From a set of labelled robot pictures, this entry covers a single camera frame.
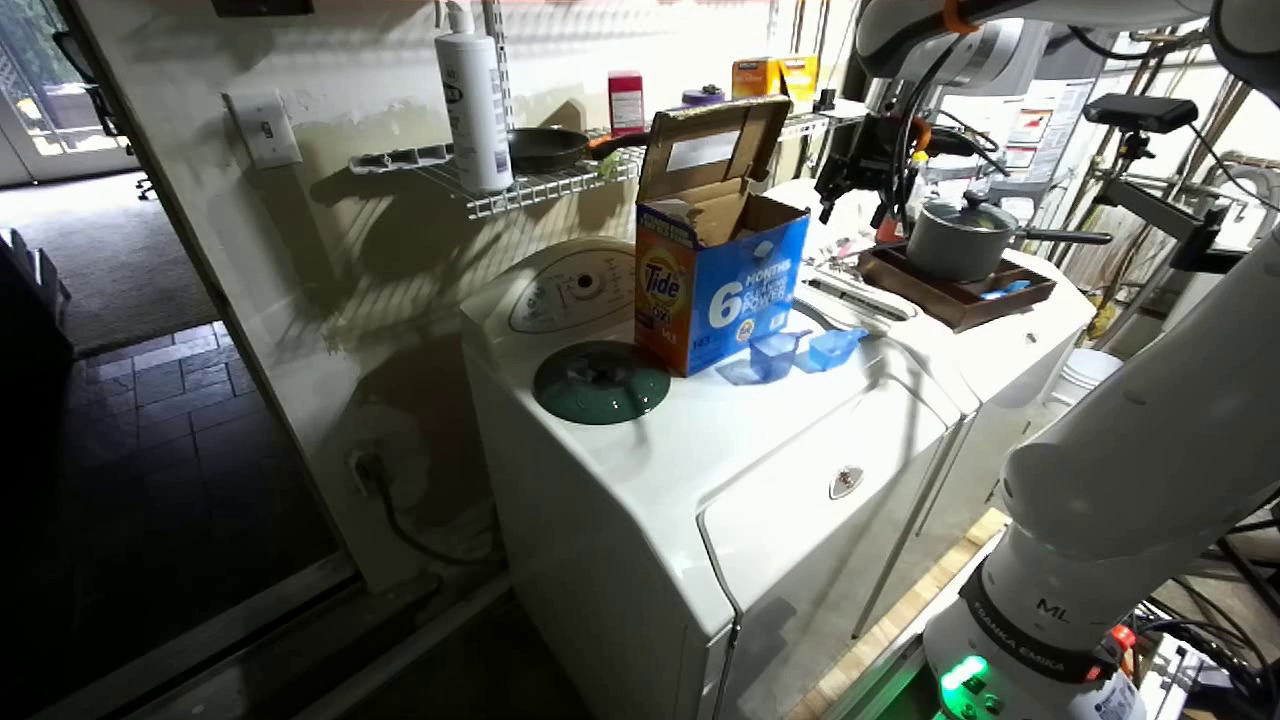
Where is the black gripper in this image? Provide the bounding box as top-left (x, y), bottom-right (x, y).
top-left (813, 102), bottom-right (939, 226)

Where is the orange cardboard box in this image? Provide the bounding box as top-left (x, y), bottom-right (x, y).
top-left (728, 56), bottom-right (778, 98)

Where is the blue orange detergent box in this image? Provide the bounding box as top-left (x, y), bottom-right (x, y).
top-left (633, 93), bottom-right (817, 381)

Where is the grey pot with lid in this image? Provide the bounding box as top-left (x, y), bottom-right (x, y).
top-left (905, 188), bottom-right (1117, 293)

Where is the yellow container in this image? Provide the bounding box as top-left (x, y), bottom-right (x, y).
top-left (776, 53), bottom-right (820, 111)

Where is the white dryer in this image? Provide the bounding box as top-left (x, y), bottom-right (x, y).
top-left (796, 175), bottom-right (1098, 645)

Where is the white container red cap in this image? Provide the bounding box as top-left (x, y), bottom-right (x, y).
top-left (602, 70), bottom-right (648, 139)

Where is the white washing machine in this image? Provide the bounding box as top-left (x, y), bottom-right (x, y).
top-left (454, 236), bottom-right (994, 720)

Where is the dark frying pan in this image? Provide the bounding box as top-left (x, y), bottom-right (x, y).
top-left (509, 125), bottom-right (643, 175)

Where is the green round lid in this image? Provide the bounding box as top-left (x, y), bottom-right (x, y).
top-left (528, 335), bottom-right (677, 428)

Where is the tall white bottle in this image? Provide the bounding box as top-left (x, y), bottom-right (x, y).
top-left (432, 0), bottom-right (514, 200)

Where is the white wire shelf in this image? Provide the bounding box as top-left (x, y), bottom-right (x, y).
top-left (346, 130), bottom-right (639, 223)

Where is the green robot base mount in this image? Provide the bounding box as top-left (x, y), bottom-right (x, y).
top-left (914, 648), bottom-right (1014, 720)

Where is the black plug and cord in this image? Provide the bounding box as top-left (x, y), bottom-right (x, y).
top-left (346, 445), bottom-right (505, 571)

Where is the white wall switch plate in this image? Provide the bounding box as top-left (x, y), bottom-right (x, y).
top-left (225, 88), bottom-right (308, 173)

